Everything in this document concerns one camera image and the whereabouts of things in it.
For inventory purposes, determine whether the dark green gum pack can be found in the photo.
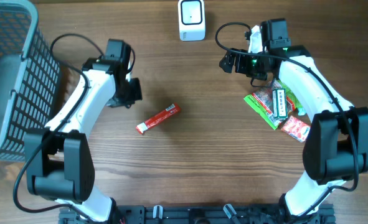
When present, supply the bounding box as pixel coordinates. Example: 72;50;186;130
272;88;288;119

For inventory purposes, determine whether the green snack bag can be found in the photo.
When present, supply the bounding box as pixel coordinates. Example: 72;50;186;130
244;80;303;129

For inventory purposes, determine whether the red candy bar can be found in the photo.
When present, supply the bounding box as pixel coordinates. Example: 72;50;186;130
136;103;181;134

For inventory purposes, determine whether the light blue tissue pack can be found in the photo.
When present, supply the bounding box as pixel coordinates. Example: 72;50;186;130
297;107;306;116

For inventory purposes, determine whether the red white small box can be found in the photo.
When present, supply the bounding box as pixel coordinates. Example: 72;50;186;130
281;116;311;142

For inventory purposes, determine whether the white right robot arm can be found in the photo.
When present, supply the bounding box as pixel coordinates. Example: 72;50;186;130
219;19;368;223

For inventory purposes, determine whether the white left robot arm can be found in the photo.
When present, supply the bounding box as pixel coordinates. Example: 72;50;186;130
21;56;141;223

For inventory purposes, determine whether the white barcode scanner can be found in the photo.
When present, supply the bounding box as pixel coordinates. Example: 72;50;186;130
177;0;206;42

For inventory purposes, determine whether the dark grey plastic basket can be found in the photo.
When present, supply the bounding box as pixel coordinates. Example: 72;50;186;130
0;0;62;162

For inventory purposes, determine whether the black right camera cable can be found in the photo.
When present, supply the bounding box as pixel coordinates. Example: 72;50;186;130
214;21;361;218

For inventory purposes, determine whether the black camera cable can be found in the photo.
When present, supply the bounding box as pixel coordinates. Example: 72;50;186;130
12;33;136;215
214;21;361;218

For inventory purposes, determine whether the black left camera cable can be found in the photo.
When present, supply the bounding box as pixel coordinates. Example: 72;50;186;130
12;33;136;215

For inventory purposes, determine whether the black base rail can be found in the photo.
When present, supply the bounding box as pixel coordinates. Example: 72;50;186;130
58;204;336;224

